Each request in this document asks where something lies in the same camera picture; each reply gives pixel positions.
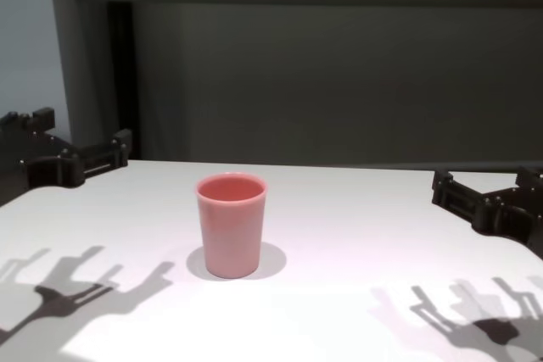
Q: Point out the pink plastic cup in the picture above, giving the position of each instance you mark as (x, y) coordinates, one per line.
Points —
(231, 230)

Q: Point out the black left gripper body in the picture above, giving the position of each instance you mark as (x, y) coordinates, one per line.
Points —
(38, 171)

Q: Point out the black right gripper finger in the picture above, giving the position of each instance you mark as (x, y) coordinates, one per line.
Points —
(532, 179)
(458, 203)

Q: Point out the thin grey railing bar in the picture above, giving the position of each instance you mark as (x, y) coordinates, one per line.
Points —
(475, 166)

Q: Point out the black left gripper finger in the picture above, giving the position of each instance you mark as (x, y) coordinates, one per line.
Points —
(25, 129)
(99, 156)

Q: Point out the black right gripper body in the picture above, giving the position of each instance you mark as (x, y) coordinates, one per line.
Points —
(519, 218)

